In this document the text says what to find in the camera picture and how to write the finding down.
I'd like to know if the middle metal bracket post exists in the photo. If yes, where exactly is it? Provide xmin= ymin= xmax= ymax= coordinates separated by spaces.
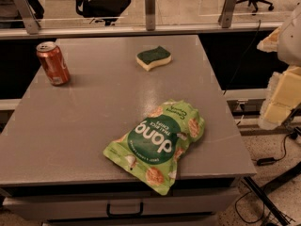
xmin=145 ymin=0 xmax=155 ymax=31

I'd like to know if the grey drawer with black handle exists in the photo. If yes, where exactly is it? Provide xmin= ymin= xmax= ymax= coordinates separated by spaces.
xmin=4 ymin=187 xmax=238 ymax=221

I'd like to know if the green rice chip bag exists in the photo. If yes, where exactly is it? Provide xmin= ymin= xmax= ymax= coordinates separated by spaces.
xmin=103 ymin=100 xmax=205 ymax=196

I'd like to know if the green and yellow sponge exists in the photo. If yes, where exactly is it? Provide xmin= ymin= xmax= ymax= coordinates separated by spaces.
xmin=135 ymin=46 xmax=171 ymax=72

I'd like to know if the black office chair base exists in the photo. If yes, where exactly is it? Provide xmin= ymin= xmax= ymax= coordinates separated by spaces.
xmin=236 ymin=0 xmax=274 ymax=15

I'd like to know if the right metal bracket post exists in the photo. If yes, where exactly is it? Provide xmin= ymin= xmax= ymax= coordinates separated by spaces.
xmin=218 ymin=0 xmax=237 ymax=28

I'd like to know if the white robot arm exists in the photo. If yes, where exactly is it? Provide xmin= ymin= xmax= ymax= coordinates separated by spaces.
xmin=257 ymin=4 xmax=301 ymax=130

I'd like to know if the black office chair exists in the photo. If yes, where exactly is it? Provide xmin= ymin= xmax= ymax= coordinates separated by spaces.
xmin=75 ymin=0 xmax=131 ymax=26

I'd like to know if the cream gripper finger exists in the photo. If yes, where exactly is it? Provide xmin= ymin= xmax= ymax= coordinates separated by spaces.
xmin=258 ymin=66 xmax=301 ymax=130
xmin=257 ymin=27 xmax=280 ymax=53

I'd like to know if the left metal bracket post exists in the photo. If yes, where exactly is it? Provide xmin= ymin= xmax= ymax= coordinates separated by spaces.
xmin=13 ymin=0 xmax=40 ymax=35

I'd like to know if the black power adapter with cable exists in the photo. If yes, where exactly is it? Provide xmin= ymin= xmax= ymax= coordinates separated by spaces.
xmin=256 ymin=133 xmax=298 ymax=167

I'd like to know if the horizontal metal rail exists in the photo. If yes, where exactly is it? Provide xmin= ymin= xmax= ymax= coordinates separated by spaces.
xmin=0 ymin=21 xmax=282 ymax=40

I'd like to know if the metal bracket post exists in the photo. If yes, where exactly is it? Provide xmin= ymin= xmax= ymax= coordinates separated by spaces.
xmin=13 ymin=0 xmax=40 ymax=35
xmin=218 ymin=0 xmax=237 ymax=28
xmin=145 ymin=0 xmax=155 ymax=31

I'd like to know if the orange soda can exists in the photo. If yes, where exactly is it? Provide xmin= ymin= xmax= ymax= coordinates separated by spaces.
xmin=36 ymin=41 xmax=71 ymax=86

